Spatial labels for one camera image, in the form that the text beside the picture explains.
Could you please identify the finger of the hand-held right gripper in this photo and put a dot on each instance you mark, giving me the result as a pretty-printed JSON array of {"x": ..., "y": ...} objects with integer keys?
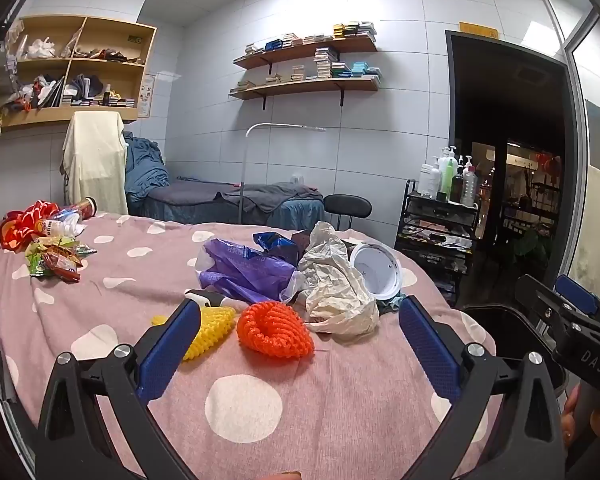
[
  {"x": 532, "y": 295},
  {"x": 575, "y": 294}
]

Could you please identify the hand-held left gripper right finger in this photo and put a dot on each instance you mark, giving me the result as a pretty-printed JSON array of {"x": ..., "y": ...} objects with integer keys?
[{"x": 427, "y": 345}]

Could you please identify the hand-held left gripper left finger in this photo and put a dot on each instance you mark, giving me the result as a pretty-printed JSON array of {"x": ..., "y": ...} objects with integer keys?
[{"x": 172, "y": 345}]

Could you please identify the yellow foam fruit net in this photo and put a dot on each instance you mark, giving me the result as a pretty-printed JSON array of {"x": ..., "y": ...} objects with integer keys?
[{"x": 212, "y": 325}]

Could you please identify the dark trash bin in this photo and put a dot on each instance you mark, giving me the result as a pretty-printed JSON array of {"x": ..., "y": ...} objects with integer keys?
[{"x": 495, "y": 322}]

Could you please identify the teal cloth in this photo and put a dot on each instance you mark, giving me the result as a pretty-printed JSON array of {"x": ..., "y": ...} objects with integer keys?
[{"x": 391, "y": 304}]

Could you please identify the purple plastic bag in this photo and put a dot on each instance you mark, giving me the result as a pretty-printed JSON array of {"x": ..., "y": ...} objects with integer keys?
[{"x": 240, "y": 270}]

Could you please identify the orange foam fruit net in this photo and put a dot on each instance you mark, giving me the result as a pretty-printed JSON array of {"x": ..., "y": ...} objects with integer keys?
[{"x": 272, "y": 327}]

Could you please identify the person's right hand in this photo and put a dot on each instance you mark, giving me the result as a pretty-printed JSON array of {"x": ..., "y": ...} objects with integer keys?
[{"x": 570, "y": 417}]

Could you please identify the potted plant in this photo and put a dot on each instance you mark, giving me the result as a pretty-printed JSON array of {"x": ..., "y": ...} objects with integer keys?
[{"x": 527, "y": 250}]

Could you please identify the pink polka dot blanket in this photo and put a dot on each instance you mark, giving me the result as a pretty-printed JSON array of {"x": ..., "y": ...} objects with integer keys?
[{"x": 130, "y": 310}]

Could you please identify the black storage cart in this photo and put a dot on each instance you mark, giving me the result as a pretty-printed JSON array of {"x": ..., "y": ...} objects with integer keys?
[{"x": 430, "y": 240}]

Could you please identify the clear pump bottle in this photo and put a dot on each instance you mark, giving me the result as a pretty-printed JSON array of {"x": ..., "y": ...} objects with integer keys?
[{"x": 469, "y": 187}]

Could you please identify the dark pump bottle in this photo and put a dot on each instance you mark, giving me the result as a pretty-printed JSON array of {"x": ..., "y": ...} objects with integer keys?
[{"x": 457, "y": 187}]

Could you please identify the blue snack wrapper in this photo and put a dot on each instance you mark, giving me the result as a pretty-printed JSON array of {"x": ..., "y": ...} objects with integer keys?
[{"x": 275, "y": 245}]

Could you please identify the pile of snack wrappers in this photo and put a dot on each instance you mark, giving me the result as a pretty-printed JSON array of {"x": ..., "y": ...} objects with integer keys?
[{"x": 55, "y": 260}]

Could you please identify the green pump bottle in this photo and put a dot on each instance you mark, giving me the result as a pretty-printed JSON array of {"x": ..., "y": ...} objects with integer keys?
[{"x": 448, "y": 175}]

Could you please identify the massage bed with grey blanket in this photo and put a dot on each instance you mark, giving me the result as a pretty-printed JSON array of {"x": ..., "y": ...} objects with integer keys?
[{"x": 220, "y": 200}]

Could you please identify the white pump bottle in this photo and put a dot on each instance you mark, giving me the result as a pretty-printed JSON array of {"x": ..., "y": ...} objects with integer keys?
[{"x": 429, "y": 180}]

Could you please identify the black stool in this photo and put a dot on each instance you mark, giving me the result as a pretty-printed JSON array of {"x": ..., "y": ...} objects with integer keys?
[{"x": 347, "y": 205}]

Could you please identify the red can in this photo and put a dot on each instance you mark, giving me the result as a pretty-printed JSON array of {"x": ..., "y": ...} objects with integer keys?
[{"x": 86, "y": 206}]

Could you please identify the clear plastic bottle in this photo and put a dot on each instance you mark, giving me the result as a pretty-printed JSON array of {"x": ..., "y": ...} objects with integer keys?
[{"x": 60, "y": 224}]

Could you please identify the blue bedding pile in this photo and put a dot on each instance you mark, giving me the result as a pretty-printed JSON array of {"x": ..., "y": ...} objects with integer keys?
[{"x": 142, "y": 170}]

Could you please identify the white floor lamp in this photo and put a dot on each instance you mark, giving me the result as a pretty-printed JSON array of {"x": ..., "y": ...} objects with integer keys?
[{"x": 242, "y": 175}]

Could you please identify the cream cloth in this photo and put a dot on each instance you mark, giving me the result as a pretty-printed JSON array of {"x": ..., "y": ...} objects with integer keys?
[{"x": 95, "y": 160}]

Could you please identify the row of small boxes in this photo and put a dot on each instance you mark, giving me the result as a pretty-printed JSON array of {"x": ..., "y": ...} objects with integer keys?
[{"x": 350, "y": 30}]

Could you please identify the wooden cubby shelf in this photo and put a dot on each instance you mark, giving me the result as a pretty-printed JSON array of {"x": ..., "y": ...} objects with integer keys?
[{"x": 105, "y": 25}]

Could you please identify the dark door frame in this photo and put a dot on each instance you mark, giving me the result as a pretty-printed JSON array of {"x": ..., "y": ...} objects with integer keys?
[{"x": 452, "y": 110}]

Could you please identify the wall poster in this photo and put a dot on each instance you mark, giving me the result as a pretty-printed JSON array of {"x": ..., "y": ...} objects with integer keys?
[{"x": 148, "y": 96}]

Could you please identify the yellow wall sign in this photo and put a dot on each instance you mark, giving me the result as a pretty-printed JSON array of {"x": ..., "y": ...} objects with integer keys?
[{"x": 477, "y": 29}]

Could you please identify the wooden wall shelf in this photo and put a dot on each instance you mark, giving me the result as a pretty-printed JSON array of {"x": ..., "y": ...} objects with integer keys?
[
  {"x": 305, "y": 51},
  {"x": 305, "y": 86}
]

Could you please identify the wall shelves with boxes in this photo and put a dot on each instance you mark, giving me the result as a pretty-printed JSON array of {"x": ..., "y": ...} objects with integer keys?
[{"x": 325, "y": 60}]

